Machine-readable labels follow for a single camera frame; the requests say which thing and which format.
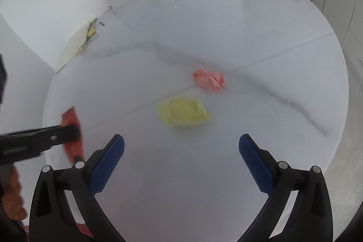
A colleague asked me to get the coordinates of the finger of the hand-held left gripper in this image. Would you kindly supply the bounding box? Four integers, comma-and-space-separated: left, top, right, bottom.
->
0, 124, 83, 146

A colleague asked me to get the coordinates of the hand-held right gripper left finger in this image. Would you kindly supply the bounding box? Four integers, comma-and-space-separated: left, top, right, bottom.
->
29, 134, 125, 242

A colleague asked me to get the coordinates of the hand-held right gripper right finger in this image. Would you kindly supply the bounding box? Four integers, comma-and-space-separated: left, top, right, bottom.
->
237, 133, 333, 242

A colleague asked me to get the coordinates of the orange red packet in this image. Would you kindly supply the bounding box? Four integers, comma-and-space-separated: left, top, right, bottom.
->
61, 106, 85, 163

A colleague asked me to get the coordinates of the yellow paper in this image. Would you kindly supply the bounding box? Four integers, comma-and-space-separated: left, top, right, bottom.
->
157, 97, 211, 127

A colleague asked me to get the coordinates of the person's left hand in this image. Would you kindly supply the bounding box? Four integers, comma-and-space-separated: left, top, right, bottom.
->
0, 168, 27, 221

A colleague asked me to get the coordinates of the red clothing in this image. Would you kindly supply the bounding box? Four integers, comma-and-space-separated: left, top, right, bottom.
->
75, 221, 94, 241

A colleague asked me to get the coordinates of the open cream notebook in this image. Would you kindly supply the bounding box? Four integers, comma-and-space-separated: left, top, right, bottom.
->
55, 21, 98, 74

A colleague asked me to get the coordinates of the pink crumpled paper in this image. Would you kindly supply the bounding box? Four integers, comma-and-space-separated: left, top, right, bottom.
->
192, 68, 226, 93

